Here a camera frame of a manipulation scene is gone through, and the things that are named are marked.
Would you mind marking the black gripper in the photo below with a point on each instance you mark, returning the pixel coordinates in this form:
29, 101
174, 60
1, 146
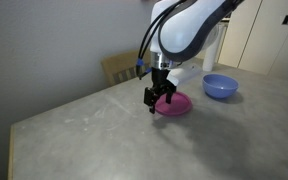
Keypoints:
161, 86

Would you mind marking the pink plastic plate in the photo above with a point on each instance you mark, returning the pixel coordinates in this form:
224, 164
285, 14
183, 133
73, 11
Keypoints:
180, 104

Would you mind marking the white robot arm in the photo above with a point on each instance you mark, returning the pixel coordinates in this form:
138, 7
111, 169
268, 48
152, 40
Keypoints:
178, 31

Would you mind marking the blue plastic bowl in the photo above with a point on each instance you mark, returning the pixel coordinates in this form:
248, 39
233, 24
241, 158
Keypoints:
219, 86

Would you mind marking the wooden chair at far side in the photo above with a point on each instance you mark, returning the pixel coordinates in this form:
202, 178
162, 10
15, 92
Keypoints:
120, 67

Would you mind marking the white paper towel roll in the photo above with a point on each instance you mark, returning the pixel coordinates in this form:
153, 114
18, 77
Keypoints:
211, 51

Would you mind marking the white cabinet doors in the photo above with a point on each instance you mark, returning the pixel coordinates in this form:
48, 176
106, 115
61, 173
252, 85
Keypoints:
256, 39

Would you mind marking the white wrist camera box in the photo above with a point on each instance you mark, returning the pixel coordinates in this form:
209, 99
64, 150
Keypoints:
180, 75

